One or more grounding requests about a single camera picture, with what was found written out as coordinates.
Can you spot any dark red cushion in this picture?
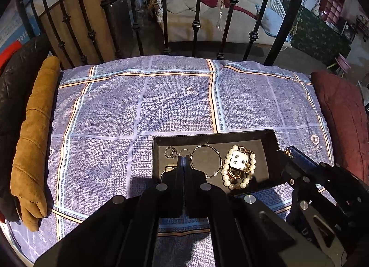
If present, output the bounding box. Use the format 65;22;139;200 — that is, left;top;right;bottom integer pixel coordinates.
311;71;368;183

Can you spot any white pearl bracelet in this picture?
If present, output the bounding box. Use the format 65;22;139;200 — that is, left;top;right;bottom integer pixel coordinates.
220;145;256;190

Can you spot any purple plaid bed cover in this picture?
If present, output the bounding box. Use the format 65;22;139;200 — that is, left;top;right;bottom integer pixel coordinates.
6;56;334;261

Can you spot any white brown strap watch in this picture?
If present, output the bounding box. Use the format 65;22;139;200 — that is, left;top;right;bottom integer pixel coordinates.
160;165;177;183

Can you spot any black jewelry tray box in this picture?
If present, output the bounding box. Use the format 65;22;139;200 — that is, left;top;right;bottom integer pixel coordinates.
152;129;284;195

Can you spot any black quilted leather cushion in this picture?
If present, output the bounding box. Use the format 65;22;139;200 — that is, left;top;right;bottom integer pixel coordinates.
0;34;51;221

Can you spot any small dark ring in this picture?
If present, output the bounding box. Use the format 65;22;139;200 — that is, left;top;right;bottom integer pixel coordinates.
164;146;179;160

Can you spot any black iron bed frame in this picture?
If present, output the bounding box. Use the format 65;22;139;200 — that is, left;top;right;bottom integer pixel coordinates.
16;0;302;68

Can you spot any beige hanging swing bed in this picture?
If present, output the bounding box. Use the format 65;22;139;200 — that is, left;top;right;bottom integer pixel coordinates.
154;0;286;45

